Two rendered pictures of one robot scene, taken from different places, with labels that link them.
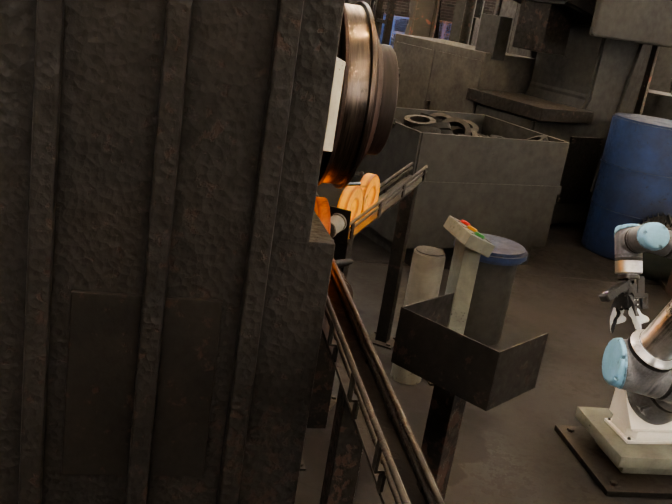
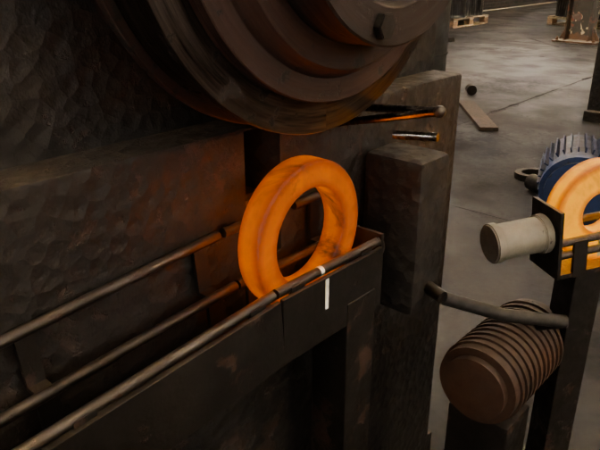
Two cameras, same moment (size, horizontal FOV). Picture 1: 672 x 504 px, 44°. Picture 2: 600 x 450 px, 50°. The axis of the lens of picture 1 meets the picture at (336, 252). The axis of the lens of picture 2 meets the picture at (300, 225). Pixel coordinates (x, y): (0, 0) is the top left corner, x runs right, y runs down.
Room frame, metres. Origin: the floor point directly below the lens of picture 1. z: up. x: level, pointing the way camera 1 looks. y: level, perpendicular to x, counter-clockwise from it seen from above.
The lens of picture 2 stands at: (1.72, -0.52, 1.05)
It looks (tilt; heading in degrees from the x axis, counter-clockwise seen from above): 23 degrees down; 56
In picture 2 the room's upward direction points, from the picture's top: straight up
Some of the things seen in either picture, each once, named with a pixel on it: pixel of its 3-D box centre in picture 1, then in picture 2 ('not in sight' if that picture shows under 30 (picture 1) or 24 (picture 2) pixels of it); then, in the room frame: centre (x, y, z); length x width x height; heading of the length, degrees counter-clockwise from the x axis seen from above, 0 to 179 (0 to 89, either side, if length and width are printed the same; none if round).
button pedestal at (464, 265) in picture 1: (456, 302); not in sight; (2.96, -0.49, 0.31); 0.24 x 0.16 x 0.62; 14
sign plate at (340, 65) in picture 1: (322, 96); not in sight; (1.76, 0.08, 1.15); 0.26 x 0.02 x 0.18; 14
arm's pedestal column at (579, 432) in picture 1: (635, 452); not in sight; (2.50, -1.11, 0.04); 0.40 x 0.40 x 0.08; 12
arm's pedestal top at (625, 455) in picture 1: (639, 437); not in sight; (2.50, -1.11, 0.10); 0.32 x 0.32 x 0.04; 12
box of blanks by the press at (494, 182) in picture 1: (445, 181); not in sight; (4.81, -0.58, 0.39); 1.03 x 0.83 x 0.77; 119
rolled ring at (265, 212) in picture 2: (316, 230); (302, 232); (2.12, 0.06, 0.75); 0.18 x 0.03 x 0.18; 15
